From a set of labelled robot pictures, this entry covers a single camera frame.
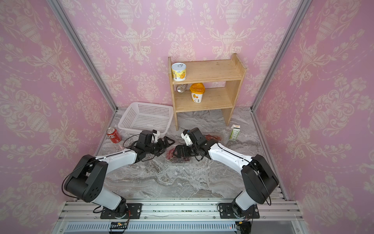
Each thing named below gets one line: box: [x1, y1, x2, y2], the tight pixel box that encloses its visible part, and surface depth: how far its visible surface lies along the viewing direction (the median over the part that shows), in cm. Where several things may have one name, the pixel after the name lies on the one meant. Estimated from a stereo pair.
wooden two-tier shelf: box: [168, 53, 247, 132], surface depth 91 cm
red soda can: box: [106, 127, 122, 144], surface depth 96 cm
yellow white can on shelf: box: [170, 62, 187, 82], surface depth 74 cm
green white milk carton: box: [229, 124, 241, 142], surface depth 94 cm
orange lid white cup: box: [189, 82, 206, 103], surface depth 91 cm
